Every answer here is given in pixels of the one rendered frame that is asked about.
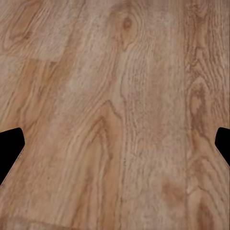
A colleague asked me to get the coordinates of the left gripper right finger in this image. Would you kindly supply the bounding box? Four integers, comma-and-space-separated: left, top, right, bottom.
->
215, 127, 230, 166

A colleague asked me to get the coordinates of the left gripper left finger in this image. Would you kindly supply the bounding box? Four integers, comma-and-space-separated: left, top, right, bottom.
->
0, 127, 25, 184

